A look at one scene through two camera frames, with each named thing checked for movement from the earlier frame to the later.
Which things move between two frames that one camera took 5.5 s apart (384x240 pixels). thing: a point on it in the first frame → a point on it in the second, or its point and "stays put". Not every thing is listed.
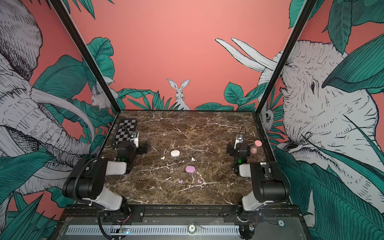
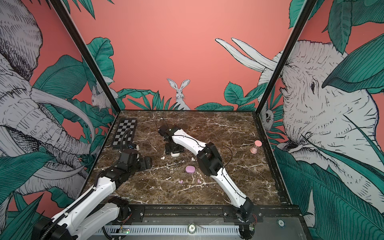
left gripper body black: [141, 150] → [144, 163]
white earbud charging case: [175, 153] stays put
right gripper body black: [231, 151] → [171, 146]
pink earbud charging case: [190, 169] stays put
